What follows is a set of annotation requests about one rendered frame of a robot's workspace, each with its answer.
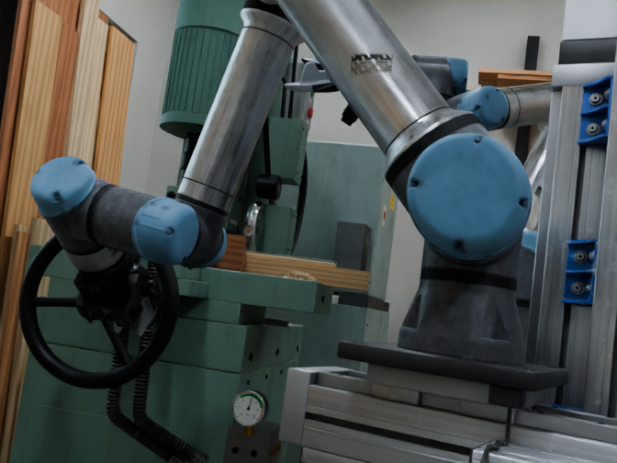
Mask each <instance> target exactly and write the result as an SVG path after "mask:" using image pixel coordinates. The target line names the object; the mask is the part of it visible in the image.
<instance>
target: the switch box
mask: <svg viewBox="0 0 617 463"><path fill-rule="evenodd" d="M304 65H305V63H303V62H297V72H296V81H295V83H299V82H300V79H301V75H302V72H303V68H304ZM292 69H293V63H292V62H290V63H289V65H288V71H287V77H286V83H287V84H289V83H291V78H292ZM314 96H315V93H314ZM314 96H313V97H311V96H310V92H298V91H295V92H294V101H293V111H292V119H302V121H303V122H304V124H305V125H306V127H307V128H308V131H309V130H310V123H311V119H310V118H309V116H308V112H309V108H310V107H312V108H313V104H314ZM309 97H310V98H311V100H312V101H311V102H310V101H309ZM289 98H290V89H286V109H285V118H286V119H287V117H288V108H289ZM307 119H308V123H307Z"/></svg>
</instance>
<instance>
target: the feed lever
mask: <svg viewBox="0 0 617 463"><path fill-rule="evenodd" d="M263 137H264V170H265V174H259V175H258V177H257V180H256V185H255V194H256V196H257V197H258V198H263V199H268V200H269V205H276V204H275V201H276V200H278V199H279V198H280V195H281V189H282V179H281V177H280V175H271V161H270V142H269V123H268V115H267V118H266V120H265V123H264V126H263Z"/></svg>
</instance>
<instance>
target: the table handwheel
mask: <svg viewBox="0 0 617 463"><path fill-rule="evenodd" d="M62 249H63V248H62V246H61V244H60V242H59V241H58V239H57V237H56V236H55V235H54V236H52V237H51V238H50V239H49V240H48V241H47V242H46V243H45V244H44V245H43V246H42V247H41V248H40V249H39V251H38V252H37V253H36V255H35V256H34V258H33V259H32V261H31V263H30V265H29V267H28V270H27V272H26V274H25V277H24V279H23V283H22V287H21V290H20V297H19V319H20V325H21V329H22V333H23V335H24V338H25V341H26V343H27V345H28V348H29V350H30V352H31V353H32V355H33V356H34V357H35V358H36V360H37V361H38V362H39V363H40V365H41V366H42V367H43V368H44V369H45V370H47V371H48V372H49V373H50V374H51V375H53V376H54V377H55V378H57V379H59V380H60V381H62V382H64V383H67V384H69V385H72V386H75V387H78V388H82V389H90V390H101V389H109V388H114V387H116V386H120V385H122V384H125V383H127V382H130V381H132V380H133V379H135V378H137V377H138V376H140V375H141V374H142V373H144V372H145V371H146V370H147V369H149V368H150V367H151V366H152V365H153V364H154V363H155V362H156V361H157V359H158V358H159V357H160V356H161V354H162V353H163V351H164V350H165V348H166V347H167V345H168V344H169V342H170V340H171V338H172V336H173V333H174V328H175V325H176V322H177V318H178V312H179V287H178V282H177V278H176V274H175V272H174V268H173V266H172V265H167V264H156V263H153V265H154V267H155V269H156V271H157V274H158V276H159V279H160V282H161V287H162V294H163V302H164V304H163V306H162V313H161V318H160V321H159V324H158V327H157V329H156V332H155V334H154V336H153V337H152V339H151V341H150V342H149V344H148V345H147V346H146V348H145V349H144V350H143V351H142V352H141V353H140V354H139V355H138V356H137V357H136V358H135V359H133V360H131V358H130V356H129V354H128V352H127V350H126V348H125V346H124V345H123V343H122V341H121V339H120V336H119V334H118V333H115V331H114V323H113V322H112V321H108V320H107V319H106V316H105V318H104V319H103V318H94V319H93V321H101V322H102V324H103V326H104V328H105V330H106V332H107V334H108V336H109V338H110V340H111V342H112V344H113V346H114V348H115V350H116V352H117V354H118V357H119V360H120V362H121V364H122V366H123V367H119V368H117V369H113V370H110V371H106V372H87V371H82V370H79V369H77V368H74V367H71V366H69V365H67V364H65V363H64V362H62V361H61V360H60V359H59V358H58V357H57V356H56V355H55V354H53V353H52V351H51V350H50V348H49V347H48V346H47V344H46V342H45V340H44V338H43V336H42V334H41V331H40V329H39V323H38V318H37V307H73V308H77V310H78V312H79V313H80V315H81V316H82V317H84V318H85V316H84V314H83V313H82V311H81V310H80V308H79V307H78V305H77V304H78V302H79V299H80V298H81V296H82V295H81V294H80V292H79V294H78V296H77V298H41V297H37V296H38V291H39V284H40V281H41V279H42V277H43V275H44V273H45V271H46V269H47V267H48V266H49V264H50V262H51V261H52V260H53V258H54V257H55V256H56V255H57V254H58V253H59V252H60V251H61V250H62ZM85 319H86V318H85Z"/></svg>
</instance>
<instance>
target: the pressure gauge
mask: <svg viewBox="0 0 617 463"><path fill-rule="evenodd" d="M252 396H253V397H252ZM251 401H252V402H251ZM250 402H251V405H250ZM249 405H250V410H249V411H248V410H247V408H248V407H249ZM268 410H269V404H268V400H267V399H266V397H265V396H264V395H263V394H262V393H261V392H260V391H258V390H246V391H242V392H240V393H239V394H238V395H237V396H236V397H235V398H234V400H233V402H232V405H231V412H232V416H233V418H234V419H235V421H236V422H237V423H239V424H240V425H242V426H245V431H244V434H245V435H253V429H254V426H255V425H257V424H258V423H260V422H261V421H262V420H264V418H265V417H266V415H267V414H268Z"/></svg>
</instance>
